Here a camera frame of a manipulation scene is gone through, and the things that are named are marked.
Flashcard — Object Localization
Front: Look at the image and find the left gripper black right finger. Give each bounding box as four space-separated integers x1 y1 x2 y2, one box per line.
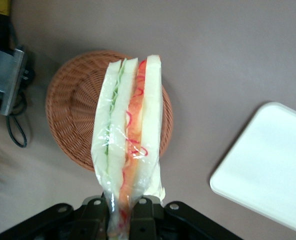
129 196 242 240

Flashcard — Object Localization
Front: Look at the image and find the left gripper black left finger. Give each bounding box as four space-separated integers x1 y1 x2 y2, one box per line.
0 196 112 240

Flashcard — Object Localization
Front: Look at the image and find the triangle sandwich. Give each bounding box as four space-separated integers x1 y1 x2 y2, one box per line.
91 54 167 240

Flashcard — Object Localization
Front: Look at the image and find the round brown wicker basket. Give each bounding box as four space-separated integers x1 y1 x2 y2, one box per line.
45 49 174 173

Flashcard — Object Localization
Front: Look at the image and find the beige plastic tray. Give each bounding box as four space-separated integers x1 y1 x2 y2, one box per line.
209 101 296 237

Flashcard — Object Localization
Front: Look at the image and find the looped black cable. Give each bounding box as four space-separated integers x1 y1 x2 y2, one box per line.
5 91 29 149

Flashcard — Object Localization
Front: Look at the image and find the grey metal device with cable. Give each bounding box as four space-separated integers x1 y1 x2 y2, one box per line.
0 44 29 117

